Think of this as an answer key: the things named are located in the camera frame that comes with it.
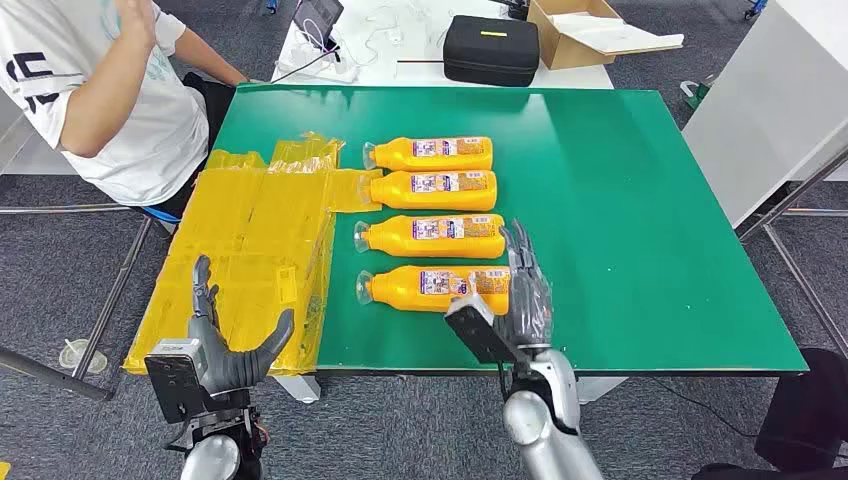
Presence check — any steel tube frame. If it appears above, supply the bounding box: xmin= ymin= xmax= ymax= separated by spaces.
xmin=735 ymin=148 xmax=848 ymax=359
xmin=0 ymin=201 xmax=157 ymax=402

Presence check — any white power strip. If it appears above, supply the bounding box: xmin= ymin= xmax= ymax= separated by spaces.
xmin=272 ymin=39 xmax=362 ymax=85

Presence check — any white charging cable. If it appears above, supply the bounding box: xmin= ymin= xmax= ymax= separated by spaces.
xmin=344 ymin=3 xmax=415 ymax=68

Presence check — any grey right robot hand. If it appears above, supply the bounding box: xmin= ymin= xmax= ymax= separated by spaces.
xmin=493 ymin=220 xmax=555 ymax=350

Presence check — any person's right hand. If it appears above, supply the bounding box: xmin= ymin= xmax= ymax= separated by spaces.
xmin=113 ymin=0 xmax=159 ymax=49

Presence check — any white table leg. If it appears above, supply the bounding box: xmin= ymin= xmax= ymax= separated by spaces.
xmin=273 ymin=375 xmax=323 ymax=405
xmin=568 ymin=377 xmax=629 ymax=406

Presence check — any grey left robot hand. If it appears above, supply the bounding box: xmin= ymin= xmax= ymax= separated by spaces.
xmin=187 ymin=254 xmax=295 ymax=396

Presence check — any green floor object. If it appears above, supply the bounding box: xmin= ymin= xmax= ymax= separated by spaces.
xmin=680 ymin=74 xmax=718 ymax=111

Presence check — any open cardboard box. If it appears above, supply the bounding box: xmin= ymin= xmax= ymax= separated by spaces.
xmin=527 ymin=0 xmax=686 ymax=72

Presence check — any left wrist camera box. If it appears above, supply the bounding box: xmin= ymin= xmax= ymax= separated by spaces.
xmin=144 ymin=337 xmax=212 ymax=425

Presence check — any black floor cable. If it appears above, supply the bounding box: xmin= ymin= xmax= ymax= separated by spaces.
xmin=652 ymin=378 xmax=760 ymax=440

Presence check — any dark tablet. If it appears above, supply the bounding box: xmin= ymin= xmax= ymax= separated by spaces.
xmin=292 ymin=0 xmax=346 ymax=53

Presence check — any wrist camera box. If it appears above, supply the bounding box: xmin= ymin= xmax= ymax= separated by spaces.
xmin=443 ymin=294 xmax=531 ymax=366
xmin=144 ymin=337 xmax=212 ymax=425

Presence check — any white cabinet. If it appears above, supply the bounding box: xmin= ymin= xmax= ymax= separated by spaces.
xmin=682 ymin=0 xmax=848 ymax=230

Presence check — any person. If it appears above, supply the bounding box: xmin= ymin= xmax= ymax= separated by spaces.
xmin=0 ymin=0 xmax=251 ymax=220

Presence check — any clear plastic cup lid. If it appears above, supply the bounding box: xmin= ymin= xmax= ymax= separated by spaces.
xmin=58 ymin=337 xmax=109 ymax=374

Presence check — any white sheet in box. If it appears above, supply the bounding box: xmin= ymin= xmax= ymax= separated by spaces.
xmin=551 ymin=11 xmax=686 ymax=56

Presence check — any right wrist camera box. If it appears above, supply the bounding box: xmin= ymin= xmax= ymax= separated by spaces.
xmin=443 ymin=294 xmax=531 ymax=366

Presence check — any black zip case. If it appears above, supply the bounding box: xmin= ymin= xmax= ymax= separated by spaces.
xmin=442 ymin=14 xmax=542 ymax=88

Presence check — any orange detergent bottle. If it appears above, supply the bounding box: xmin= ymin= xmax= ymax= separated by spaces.
xmin=360 ymin=170 xmax=499 ymax=213
xmin=355 ymin=265 xmax=511 ymax=316
xmin=362 ymin=136 xmax=495 ymax=173
xmin=352 ymin=213 xmax=507 ymax=260

